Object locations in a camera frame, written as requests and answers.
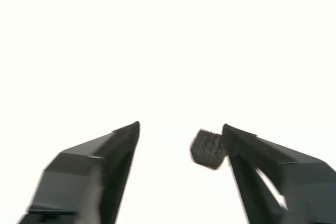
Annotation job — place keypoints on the black foam box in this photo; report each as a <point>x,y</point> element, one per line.
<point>207,149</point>

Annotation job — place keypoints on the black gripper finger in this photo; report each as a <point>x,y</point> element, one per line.
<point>302,182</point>
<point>86,176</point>

